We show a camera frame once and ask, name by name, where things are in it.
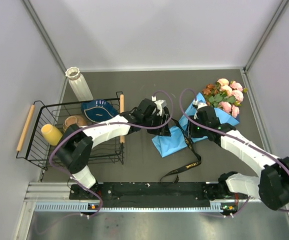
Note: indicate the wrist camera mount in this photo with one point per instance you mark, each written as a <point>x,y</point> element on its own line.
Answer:
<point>198,105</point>
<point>160,105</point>

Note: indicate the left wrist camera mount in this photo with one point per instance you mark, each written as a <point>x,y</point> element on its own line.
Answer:
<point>160,105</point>

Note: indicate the blue leaf-pattern plate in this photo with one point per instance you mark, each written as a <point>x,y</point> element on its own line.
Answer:
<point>98,110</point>

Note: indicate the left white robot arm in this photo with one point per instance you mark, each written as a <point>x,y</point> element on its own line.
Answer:
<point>74,148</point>

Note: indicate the aluminium slotted rail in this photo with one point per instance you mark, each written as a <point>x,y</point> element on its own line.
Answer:
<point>70,197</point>

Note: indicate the brown ceramic bowl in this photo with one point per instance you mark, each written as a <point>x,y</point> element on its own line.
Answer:
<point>74,119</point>

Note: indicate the pink and brown flower bouquet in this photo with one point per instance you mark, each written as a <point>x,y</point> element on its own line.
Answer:
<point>225,95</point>

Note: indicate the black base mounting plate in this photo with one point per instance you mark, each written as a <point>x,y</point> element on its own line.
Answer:
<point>157,195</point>

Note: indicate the blue wrapping paper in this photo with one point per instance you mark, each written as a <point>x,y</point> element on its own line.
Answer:
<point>167,145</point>

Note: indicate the black ribbon gold lettering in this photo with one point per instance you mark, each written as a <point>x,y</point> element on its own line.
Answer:
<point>186,164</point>

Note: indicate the black wire dish basket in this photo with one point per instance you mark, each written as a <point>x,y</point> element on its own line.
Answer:
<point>39,150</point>

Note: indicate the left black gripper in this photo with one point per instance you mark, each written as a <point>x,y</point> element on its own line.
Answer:
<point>163,131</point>

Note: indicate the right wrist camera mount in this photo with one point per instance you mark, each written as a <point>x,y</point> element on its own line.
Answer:
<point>198,105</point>

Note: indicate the white ribbed ceramic vase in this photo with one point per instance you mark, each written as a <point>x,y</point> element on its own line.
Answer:
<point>78,84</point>

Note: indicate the yellow cup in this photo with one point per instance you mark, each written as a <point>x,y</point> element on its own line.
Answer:
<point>51,134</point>

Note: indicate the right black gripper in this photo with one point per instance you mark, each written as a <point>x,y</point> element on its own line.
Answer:
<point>192,132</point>

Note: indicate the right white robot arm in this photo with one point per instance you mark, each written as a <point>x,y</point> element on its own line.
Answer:
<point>271,182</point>

